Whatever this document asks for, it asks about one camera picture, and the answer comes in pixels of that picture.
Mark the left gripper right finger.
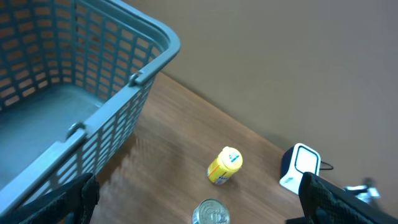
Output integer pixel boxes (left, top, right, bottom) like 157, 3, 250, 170
298, 172, 397, 224

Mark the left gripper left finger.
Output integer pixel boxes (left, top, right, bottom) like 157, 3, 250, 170
1, 173, 100, 224

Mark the yellow mentos gum bottle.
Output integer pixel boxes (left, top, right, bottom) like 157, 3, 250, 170
207, 146, 243, 185

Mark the round tin can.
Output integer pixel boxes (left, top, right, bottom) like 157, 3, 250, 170
192, 198, 230, 224

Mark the white barcode scanner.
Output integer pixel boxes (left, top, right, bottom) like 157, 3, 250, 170
279, 143, 321, 195

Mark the grey plastic mesh basket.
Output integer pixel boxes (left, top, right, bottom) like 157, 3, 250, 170
1, 0, 181, 215

